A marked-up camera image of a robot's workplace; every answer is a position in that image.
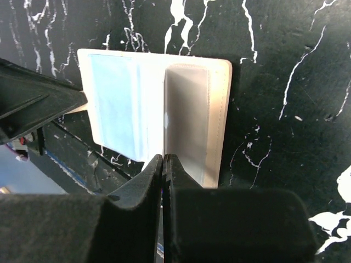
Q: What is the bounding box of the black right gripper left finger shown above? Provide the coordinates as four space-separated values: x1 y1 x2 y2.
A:
1 155 162 262

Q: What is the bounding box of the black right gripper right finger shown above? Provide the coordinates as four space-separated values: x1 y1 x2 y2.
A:
163 155 318 262

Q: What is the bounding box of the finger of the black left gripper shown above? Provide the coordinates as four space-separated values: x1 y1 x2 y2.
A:
1 59 87 144

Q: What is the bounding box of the beige leather card holder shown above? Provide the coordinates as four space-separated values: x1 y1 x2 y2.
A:
77 49 233 188

